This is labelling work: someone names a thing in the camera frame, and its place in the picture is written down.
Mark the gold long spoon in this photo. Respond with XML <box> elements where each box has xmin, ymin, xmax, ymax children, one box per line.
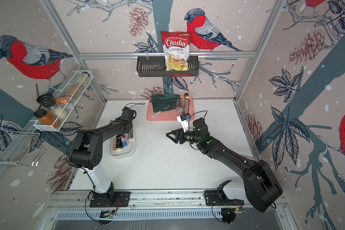
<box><xmin>184</xmin><ymin>93</ymin><xmax>189</xmax><ymax>114</ymax></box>

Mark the black lid spice jar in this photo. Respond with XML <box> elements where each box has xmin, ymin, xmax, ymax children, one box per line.
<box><xmin>36</xmin><ymin>94</ymin><xmax>68</xmax><ymax>120</ymax></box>

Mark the pink blue lipstick tube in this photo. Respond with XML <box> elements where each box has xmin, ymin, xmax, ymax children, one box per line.
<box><xmin>122</xmin><ymin>138</ymin><xmax>127</xmax><ymax>147</ymax></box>

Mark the white storage box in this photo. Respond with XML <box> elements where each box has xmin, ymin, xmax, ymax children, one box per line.
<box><xmin>108</xmin><ymin>129</ymin><xmax>136</xmax><ymax>158</ymax></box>

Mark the black wall basket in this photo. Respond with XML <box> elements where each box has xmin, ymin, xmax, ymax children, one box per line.
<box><xmin>137</xmin><ymin>56</ymin><xmax>199</xmax><ymax>77</ymax></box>

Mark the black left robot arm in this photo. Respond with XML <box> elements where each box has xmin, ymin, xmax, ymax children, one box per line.
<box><xmin>69</xmin><ymin>107</ymin><xmax>137</xmax><ymax>207</ymax></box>

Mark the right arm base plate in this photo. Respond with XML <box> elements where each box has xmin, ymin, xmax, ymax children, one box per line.
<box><xmin>203</xmin><ymin>190</ymin><xmax>244</xmax><ymax>206</ymax></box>

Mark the clear ribbed glass cup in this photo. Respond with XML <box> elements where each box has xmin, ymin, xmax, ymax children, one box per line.
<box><xmin>175</xmin><ymin>99</ymin><xmax>185</xmax><ymax>116</ymax></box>

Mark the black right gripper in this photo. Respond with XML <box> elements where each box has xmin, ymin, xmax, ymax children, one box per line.
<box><xmin>166</xmin><ymin>127</ymin><xmax>202</xmax><ymax>146</ymax></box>

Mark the orange spice jar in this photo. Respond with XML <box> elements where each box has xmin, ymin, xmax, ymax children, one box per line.
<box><xmin>34</xmin><ymin>109</ymin><xmax>61</xmax><ymax>128</ymax></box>

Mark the white wire spice rack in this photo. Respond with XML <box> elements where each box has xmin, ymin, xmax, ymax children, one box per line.
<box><xmin>34</xmin><ymin>70</ymin><xmax>94</xmax><ymax>132</ymax></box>

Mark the aluminium front rail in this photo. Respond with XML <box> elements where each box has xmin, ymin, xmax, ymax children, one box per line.
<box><xmin>45</xmin><ymin>188</ymin><xmax>288</xmax><ymax>210</ymax></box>

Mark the beige lipstick tube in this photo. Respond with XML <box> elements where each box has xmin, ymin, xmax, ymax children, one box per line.
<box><xmin>113</xmin><ymin>138</ymin><xmax>117</xmax><ymax>150</ymax></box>

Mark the Chuba cassava chips bag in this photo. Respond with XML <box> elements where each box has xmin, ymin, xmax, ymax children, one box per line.
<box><xmin>161</xmin><ymin>31</ymin><xmax>190</xmax><ymax>71</ymax></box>

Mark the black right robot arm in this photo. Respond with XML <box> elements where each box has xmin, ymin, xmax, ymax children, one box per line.
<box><xmin>166</xmin><ymin>118</ymin><xmax>283</xmax><ymax>212</ymax></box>

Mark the white handled fork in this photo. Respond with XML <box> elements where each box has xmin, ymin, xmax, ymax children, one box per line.
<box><xmin>151</xmin><ymin>105</ymin><xmax>171</xmax><ymax>117</ymax></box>

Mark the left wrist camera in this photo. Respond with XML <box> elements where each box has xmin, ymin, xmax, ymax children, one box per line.
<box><xmin>121</xmin><ymin>107</ymin><xmax>137</xmax><ymax>122</ymax></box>

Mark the dark green cloth napkin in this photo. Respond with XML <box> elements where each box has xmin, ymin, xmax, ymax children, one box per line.
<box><xmin>150</xmin><ymin>94</ymin><xmax>181</xmax><ymax>113</ymax></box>

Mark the gold black lipstick tube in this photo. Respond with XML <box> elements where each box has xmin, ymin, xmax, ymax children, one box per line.
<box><xmin>116</xmin><ymin>140</ymin><xmax>121</xmax><ymax>151</ymax></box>

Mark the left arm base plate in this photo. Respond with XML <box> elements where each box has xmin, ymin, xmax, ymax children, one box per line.
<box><xmin>90</xmin><ymin>191</ymin><xmax>131</xmax><ymax>208</ymax></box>

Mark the metal wire hook rack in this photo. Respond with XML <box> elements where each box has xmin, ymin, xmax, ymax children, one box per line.
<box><xmin>0</xmin><ymin>131</ymin><xmax>47</xmax><ymax>168</ymax></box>

